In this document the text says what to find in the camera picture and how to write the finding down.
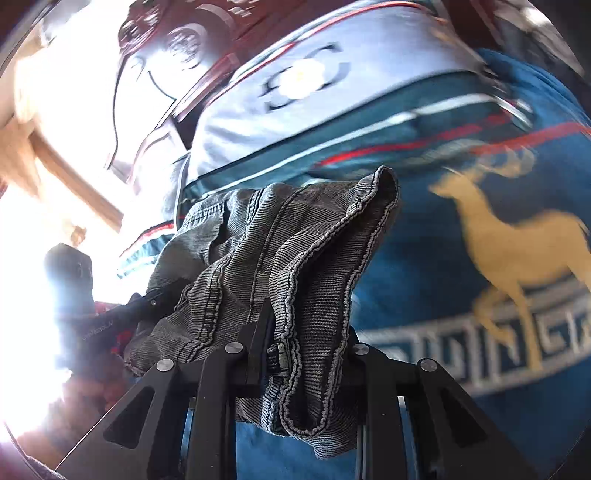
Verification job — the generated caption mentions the grey denim pants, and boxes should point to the grey denim pants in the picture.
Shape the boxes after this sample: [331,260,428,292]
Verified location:
[122,166,402,460]

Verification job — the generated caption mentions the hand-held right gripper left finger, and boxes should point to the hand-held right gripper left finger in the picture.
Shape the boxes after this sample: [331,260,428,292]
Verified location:
[55,308,276,480]

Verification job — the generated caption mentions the wooden window frame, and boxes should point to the wooden window frame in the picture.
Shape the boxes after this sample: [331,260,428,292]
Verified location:
[0,46,125,234]

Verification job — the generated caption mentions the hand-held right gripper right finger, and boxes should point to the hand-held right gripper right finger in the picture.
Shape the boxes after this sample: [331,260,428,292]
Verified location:
[348,342,539,480]

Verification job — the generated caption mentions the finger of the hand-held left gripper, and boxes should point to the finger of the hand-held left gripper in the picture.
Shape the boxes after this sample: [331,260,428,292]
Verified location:
[131,277,195,321]

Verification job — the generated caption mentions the blue printed blanket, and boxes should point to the blue printed blanket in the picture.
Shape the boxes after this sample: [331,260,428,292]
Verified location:
[117,48,591,480]

